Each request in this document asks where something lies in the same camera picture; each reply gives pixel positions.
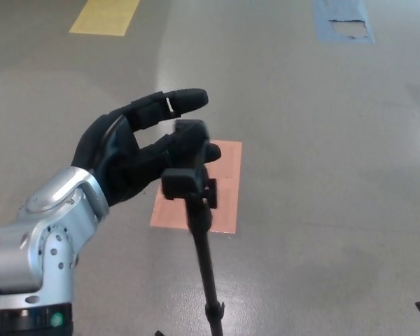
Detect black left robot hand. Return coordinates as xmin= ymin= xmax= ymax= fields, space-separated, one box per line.
xmin=71 ymin=87 xmax=222 ymax=207

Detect black phone stand tripod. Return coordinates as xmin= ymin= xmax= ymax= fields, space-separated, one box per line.
xmin=155 ymin=118 xmax=227 ymax=336

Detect pink floor sheet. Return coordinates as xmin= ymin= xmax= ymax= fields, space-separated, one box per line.
xmin=149 ymin=140 xmax=243 ymax=234

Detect yellow floor sheet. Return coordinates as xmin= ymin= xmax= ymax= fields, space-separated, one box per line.
xmin=68 ymin=0 xmax=141 ymax=36

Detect torn blue floor sheet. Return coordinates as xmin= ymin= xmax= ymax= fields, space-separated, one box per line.
xmin=311 ymin=0 xmax=377 ymax=46

